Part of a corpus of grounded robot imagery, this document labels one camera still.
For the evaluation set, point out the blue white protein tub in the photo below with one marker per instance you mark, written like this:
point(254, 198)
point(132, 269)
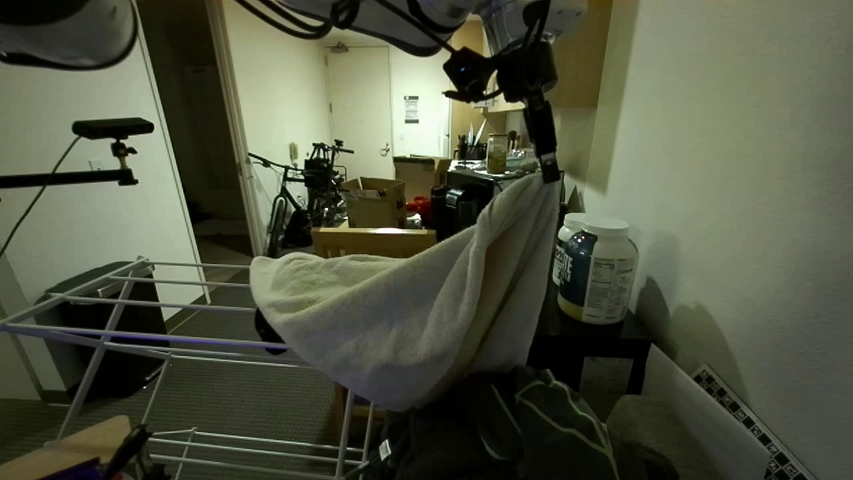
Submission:
point(591, 268)

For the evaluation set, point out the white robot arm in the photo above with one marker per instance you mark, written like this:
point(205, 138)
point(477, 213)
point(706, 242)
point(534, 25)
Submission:
point(497, 46)

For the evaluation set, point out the cardboard box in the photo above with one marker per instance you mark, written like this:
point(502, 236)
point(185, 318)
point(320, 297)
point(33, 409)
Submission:
point(373, 200)

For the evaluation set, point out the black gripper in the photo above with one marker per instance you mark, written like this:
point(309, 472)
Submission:
point(520, 72)

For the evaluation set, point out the bicycle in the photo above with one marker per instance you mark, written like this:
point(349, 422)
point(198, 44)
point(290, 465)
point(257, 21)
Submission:
point(309, 194)

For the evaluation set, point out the cream terry towel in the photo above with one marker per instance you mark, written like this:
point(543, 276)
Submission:
point(398, 332)

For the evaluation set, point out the black trash bin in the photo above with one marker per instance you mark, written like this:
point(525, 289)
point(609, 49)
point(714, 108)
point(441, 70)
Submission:
point(117, 374)

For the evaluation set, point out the black side table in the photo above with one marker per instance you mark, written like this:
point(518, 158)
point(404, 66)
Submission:
point(562, 348)

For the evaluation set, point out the white wire drying rack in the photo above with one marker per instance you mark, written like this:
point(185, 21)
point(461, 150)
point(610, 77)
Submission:
point(225, 404)

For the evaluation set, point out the glass jar with lid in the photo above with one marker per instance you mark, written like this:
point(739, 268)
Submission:
point(497, 154)

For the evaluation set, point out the black camera on stand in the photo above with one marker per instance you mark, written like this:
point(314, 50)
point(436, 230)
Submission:
point(114, 128)

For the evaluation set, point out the black coffee machine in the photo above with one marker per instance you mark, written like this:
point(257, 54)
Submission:
point(457, 208)

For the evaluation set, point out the wooden chair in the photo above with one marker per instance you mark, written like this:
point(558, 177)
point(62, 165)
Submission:
point(381, 240)

